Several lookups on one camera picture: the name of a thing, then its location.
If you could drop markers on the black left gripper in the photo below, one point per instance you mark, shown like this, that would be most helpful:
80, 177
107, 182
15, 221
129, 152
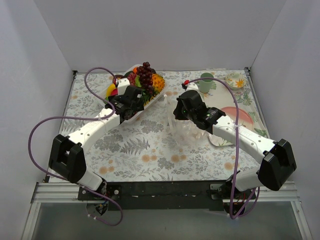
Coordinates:
139, 100

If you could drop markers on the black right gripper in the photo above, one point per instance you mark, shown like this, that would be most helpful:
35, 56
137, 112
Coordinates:
177, 111

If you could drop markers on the light red grape bunch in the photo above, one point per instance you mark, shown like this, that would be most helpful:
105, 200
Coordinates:
132, 78

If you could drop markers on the clear zip top bag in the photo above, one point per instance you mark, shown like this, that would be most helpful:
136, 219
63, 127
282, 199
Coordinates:
184, 132

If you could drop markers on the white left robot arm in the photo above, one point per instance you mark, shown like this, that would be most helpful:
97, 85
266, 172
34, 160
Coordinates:
67, 156

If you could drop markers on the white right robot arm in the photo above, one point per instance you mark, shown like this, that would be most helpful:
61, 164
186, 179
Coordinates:
276, 158

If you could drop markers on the white fruit basket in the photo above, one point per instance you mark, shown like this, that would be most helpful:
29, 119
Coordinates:
155, 95

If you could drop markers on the yellow banana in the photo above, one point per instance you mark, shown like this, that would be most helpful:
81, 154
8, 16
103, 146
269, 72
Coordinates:
110, 89

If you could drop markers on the dark mangosteen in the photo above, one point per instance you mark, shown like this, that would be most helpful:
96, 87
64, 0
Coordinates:
117, 77

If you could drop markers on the dark purple grape bunch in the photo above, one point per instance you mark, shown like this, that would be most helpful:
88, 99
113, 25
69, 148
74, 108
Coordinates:
145, 73

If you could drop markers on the orange pineapple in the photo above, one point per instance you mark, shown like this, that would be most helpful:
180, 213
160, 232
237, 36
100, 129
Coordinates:
158, 83

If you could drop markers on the green cup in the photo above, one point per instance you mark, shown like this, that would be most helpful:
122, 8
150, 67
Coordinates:
206, 82

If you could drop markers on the floral tablecloth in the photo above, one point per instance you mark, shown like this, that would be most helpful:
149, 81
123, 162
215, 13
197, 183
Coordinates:
144, 150

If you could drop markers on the floral bowl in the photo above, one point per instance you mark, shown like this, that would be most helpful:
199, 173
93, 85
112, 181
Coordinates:
236, 80

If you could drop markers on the pink plate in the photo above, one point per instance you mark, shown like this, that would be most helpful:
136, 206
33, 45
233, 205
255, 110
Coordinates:
244, 118

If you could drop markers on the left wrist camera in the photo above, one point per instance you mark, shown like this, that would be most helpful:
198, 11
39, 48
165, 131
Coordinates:
122, 86

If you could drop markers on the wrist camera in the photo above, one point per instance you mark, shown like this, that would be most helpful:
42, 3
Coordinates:
187, 85
122, 86

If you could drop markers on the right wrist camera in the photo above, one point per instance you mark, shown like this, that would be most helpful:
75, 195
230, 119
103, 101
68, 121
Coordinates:
187, 85

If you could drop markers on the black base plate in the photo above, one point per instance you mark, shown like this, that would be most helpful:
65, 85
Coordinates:
170, 195

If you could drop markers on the aluminium frame rail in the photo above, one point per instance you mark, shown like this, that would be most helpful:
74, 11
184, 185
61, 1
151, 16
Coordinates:
55, 193

